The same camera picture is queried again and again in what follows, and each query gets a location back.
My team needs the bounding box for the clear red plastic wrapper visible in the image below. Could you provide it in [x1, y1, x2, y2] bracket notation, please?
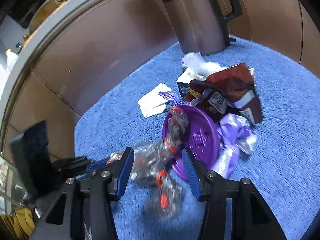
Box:
[109, 106, 189, 219]

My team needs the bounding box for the purple plastic lid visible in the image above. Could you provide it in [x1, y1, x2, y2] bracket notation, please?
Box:
[162, 104, 221, 183]

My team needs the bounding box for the purple plastic wrapper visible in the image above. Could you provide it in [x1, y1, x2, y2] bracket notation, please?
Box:
[159, 92, 257, 178]

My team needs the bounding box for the white napkin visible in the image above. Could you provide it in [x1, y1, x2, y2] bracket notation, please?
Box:
[137, 83, 172, 118]

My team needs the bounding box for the dark red snack bag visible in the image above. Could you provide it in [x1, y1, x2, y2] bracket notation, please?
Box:
[184, 62, 264, 125]

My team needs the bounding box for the brown kitchen cabinet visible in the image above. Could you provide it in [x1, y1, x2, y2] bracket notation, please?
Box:
[1, 0, 319, 164]

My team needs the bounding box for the olive jacket left sleeve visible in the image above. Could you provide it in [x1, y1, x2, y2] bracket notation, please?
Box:
[0, 207, 35, 240]

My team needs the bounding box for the small white blue carton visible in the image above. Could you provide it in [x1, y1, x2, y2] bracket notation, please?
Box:
[176, 68, 204, 98]

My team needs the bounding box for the clear crumpled plastic bag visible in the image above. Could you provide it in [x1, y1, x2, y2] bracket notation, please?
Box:
[182, 52, 227, 76]

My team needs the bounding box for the grey black electric kettle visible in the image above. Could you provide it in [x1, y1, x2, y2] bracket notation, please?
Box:
[162, 0, 242, 55]

